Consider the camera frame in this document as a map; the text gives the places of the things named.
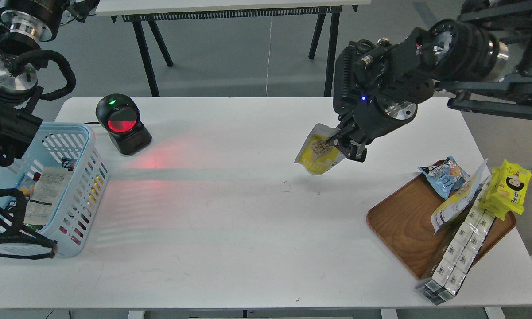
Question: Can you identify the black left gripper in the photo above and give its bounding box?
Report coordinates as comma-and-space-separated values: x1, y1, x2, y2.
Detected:
333, 39, 434, 145

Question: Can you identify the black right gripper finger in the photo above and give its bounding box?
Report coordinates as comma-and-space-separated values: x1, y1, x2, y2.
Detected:
325, 121, 357, 147
342, 139, 367, 162

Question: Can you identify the yellow chickpea snack pouch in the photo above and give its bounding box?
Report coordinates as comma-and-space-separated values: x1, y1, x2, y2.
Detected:
294, 123, 345, 175

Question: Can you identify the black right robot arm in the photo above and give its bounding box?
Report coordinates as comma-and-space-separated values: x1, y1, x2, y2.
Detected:
326, 0, 532, 162

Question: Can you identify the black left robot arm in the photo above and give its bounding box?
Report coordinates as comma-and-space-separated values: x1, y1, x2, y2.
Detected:
0, 0, 109, 259

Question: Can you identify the blue snack bag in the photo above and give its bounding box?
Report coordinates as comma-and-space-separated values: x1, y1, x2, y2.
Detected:
418, 156, 470, 200

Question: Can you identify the white yellow snack pouch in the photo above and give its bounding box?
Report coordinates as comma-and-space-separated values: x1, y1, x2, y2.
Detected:
431, 159, 488, 233

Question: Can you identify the long silver snack box pack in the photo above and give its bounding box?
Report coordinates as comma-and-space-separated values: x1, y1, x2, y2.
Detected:
416, 176, 496, 305

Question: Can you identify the yellow cartoon snack pack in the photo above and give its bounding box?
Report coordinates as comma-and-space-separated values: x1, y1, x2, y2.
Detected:
480, 159, 532, 220

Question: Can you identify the light blue plastic basket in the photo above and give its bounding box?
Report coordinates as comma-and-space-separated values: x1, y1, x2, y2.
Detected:
0, 122, 109, 258

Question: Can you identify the white snack bag in basket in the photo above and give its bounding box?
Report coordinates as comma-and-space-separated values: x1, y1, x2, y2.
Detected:
23, 167, 73, 226

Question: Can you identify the brown wooden tray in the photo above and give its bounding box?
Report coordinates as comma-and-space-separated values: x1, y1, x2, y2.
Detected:
366, 159, 517, 280

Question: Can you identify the white background table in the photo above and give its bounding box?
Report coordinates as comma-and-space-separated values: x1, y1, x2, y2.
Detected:
94, 0, 365, 97

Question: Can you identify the white hanging cable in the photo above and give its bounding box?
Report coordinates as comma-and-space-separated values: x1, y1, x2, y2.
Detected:
266, 16, 273, 97

